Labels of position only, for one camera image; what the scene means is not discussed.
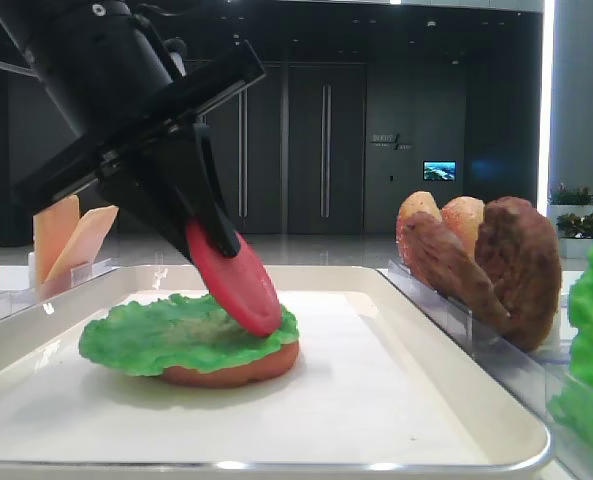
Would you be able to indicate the dark double door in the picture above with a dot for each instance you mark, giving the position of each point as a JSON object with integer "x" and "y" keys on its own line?
{"x": 289, "y": 151}

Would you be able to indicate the red tomato slice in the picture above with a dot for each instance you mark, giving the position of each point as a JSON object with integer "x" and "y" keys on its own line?
{"x": 240, "y": 284}

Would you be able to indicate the bun slice under lettuce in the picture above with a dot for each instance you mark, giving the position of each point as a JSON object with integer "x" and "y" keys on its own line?
{"x": 267, "y": 368}

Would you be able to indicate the left clear acrylic rack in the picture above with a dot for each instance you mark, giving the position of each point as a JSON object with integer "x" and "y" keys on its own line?
{"x": 16, "y": 300}

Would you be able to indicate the green lettuce leaf on bun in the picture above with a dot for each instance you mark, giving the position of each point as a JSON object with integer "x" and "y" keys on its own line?
{"x": 178, "y": 331}

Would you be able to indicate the left brown meat patty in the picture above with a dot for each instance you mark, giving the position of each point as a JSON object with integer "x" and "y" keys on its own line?
{"x": 436, "y": 257}

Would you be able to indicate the left orange cheese slice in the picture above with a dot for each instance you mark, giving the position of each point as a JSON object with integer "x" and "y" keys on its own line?
{"x": 52, "y": 229}

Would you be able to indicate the orange cheese slice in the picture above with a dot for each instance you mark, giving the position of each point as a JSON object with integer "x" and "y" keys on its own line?
{"x": 85, "y": 242}
{"x": 52, "y": 229}

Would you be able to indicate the potted plants in planter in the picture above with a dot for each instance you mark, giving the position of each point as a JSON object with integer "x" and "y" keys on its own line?
{"x": 571, "y": 212}

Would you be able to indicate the brown meat patty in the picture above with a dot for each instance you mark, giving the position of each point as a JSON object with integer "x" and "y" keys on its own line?
{"x": 517, "y": 248}
{"x": 436, "y": 257}

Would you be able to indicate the right clear acrylic rack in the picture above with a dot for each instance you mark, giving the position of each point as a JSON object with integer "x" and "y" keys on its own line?
{"x": 540, "y": 381}

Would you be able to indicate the right orange cheese slice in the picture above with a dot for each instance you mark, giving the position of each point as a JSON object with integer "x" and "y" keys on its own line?
{"x": 85, "y": 242}

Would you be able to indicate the clear acrylic rack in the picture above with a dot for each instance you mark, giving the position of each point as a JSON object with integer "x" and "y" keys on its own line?
{"x": 16, "y": 300}
{"x": 540, "y": 381}

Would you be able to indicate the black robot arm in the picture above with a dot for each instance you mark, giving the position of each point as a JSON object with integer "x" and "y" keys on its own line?
{"x": 94, "y": 58}

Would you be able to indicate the right brown meat patty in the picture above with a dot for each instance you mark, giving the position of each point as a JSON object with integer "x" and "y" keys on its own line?
{"x": 517, "y": 248}

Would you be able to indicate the white rectangular metal tray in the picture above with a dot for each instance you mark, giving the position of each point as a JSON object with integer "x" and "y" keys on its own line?
{"x": 378, "y": 392}

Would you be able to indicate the wall display screen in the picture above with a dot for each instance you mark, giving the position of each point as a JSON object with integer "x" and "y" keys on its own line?
{"x": 439, "y": 171}

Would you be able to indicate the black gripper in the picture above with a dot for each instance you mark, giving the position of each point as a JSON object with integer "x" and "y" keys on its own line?
{"x": 163, "y": 185}

